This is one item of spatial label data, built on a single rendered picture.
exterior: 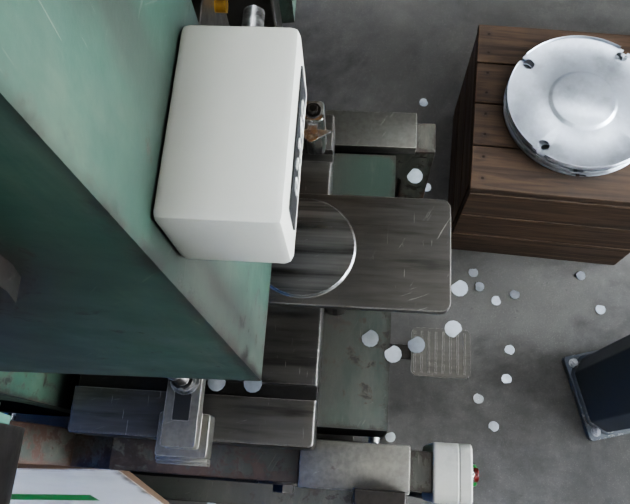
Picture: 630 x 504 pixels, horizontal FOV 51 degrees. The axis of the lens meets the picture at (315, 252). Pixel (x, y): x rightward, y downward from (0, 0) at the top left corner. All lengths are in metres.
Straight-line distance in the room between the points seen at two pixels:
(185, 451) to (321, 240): 0.29
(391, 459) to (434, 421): 0.66
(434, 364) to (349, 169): 0.55
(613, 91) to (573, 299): 0.50
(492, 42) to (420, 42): 0.45
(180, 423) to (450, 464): 0.35
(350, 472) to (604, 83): 0.91
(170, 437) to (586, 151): 0.92
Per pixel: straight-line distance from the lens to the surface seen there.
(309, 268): 0.76
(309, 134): 0.83
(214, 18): 0.49
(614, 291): 1.69
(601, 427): 1.58
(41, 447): 0.95
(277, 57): 0.22
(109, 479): 1.04
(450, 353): 1.39
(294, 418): 0.81
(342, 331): 0.89
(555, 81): 1.40
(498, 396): 1.56
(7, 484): 0.23
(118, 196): 0.18
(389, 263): 0.77
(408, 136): 1.00
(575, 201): 1.36
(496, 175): 1.32
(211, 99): 0.21
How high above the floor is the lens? 1.51
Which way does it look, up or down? 71 degrees down
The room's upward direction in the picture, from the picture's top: 8 degrees counter-clockwise
